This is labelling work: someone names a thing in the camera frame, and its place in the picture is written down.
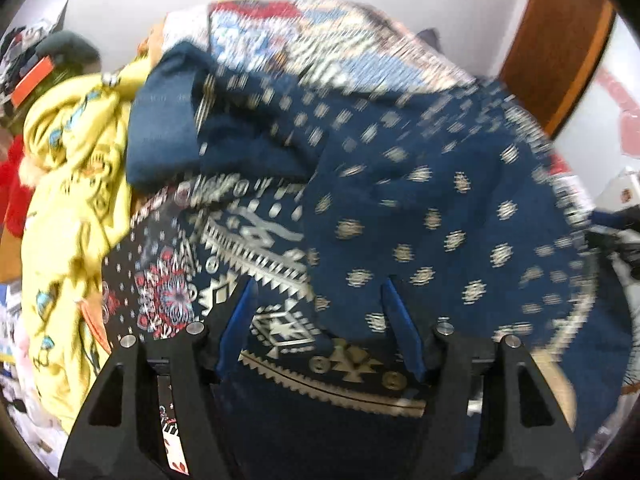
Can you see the white appliance with magnets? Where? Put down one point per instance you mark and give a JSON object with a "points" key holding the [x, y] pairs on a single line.
{"points": [[622, 187]]}

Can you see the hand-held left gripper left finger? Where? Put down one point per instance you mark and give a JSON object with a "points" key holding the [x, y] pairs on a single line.
{"points": [[239, 312]]}

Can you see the brown wooden door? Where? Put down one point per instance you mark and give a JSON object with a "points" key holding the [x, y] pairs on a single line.
{"points": [[555, 45]]}

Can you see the red plush toy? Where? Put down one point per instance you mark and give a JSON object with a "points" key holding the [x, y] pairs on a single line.
{"points": [[12, 185]]}

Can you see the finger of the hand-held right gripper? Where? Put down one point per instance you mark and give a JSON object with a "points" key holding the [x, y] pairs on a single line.
{"points": [[617, 240]]}

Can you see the pink heart stickers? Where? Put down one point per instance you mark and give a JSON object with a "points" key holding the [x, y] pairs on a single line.
{"points": [[622, 105]]}

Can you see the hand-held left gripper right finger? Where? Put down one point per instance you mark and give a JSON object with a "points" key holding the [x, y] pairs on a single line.
{"points": [[400, 320]]}

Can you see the patchwork bed sheet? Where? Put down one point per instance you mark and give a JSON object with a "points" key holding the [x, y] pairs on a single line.
{"points": [[350, 35]]}

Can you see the pile of clutter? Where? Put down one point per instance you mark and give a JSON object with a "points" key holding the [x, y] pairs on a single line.
{"points": [[20, 50]]}

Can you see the yellow printed blanket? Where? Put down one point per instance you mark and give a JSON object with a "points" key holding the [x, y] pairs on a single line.
{"points": [[70, 170]]}

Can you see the dark grey cushion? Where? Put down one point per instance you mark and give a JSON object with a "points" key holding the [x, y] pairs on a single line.
{"points": [[67, 47]]}

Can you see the navy patterned hoodie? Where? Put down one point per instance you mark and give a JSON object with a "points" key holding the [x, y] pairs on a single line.
{"points": [[425, 170]]}

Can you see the orange box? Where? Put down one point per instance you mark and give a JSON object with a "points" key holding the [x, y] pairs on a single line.
{"points": [[32, 80]]}

